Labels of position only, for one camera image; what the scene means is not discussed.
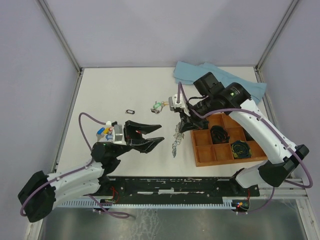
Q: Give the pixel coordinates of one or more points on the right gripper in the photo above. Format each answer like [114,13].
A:
[186,122]

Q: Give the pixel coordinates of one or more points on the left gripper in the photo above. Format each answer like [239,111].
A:
[134,139]

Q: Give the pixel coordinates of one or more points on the large keyring holder blue handle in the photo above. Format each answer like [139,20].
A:
[178,137]

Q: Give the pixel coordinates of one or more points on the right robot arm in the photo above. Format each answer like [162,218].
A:
[283,155]

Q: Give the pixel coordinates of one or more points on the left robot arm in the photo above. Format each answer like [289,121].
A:
[43,192]

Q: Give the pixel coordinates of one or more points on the black tag key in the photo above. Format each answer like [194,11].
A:
[130,111]

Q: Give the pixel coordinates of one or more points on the green yellow tag key bunch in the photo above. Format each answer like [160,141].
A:
[158,106]

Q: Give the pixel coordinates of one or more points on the rolled orange-dotted tie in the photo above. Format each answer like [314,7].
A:
[219,135]

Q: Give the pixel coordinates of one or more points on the wooden compartment tray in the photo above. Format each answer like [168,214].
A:
[208,154]

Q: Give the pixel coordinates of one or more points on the coloured tag key bunch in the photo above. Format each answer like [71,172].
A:
[103,132]

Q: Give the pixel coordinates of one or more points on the light blue cloth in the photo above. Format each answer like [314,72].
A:
[187,74]

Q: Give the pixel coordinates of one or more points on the rolled blue-yellow tie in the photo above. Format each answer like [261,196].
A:
[241,150]

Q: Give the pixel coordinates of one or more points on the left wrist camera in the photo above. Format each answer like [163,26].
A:
[114,132]

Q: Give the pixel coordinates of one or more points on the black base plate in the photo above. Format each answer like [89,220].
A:
[144,190]

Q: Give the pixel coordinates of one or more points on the grey cable duct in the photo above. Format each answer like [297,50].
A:
[86,202]

